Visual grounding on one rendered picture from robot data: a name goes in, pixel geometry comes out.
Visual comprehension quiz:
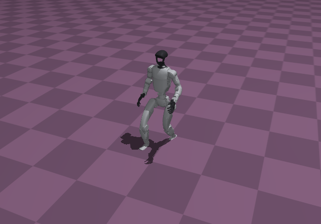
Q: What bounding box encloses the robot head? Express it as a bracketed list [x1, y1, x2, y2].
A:
[155, 50, 168, 69]

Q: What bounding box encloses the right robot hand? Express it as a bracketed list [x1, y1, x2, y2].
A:
[137, 93, 145, 107]

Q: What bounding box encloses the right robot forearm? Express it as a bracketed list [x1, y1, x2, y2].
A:
[142, 82, 150, 96]

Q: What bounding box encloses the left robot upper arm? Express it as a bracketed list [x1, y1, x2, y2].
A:
[168, 69, 181, 91]

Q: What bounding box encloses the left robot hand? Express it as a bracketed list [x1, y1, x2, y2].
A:
[167, 99, 176, 114]

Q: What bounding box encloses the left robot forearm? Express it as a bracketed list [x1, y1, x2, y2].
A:
[172, 86, 182, 103]

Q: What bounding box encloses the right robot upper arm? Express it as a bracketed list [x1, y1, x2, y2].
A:
[145, 65, 154, 84]

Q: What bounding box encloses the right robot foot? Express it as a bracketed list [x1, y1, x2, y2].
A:
[139, 144, 148, 150]

